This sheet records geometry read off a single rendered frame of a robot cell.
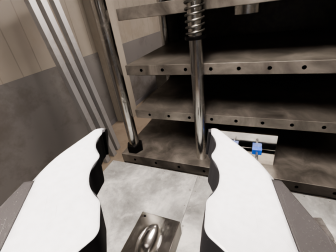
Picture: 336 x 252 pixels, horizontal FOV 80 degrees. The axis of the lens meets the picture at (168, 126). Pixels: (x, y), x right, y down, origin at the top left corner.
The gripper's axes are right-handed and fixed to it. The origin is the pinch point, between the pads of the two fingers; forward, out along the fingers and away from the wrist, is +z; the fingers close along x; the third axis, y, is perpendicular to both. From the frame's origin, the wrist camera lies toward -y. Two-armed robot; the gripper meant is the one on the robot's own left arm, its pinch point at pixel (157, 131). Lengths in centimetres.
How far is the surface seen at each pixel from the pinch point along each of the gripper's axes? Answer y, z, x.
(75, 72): 52, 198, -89
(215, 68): 16, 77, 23
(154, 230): 61, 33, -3
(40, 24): 7, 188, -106
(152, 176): 67, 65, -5
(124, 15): -3, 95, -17
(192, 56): 11, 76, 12
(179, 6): -7, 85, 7
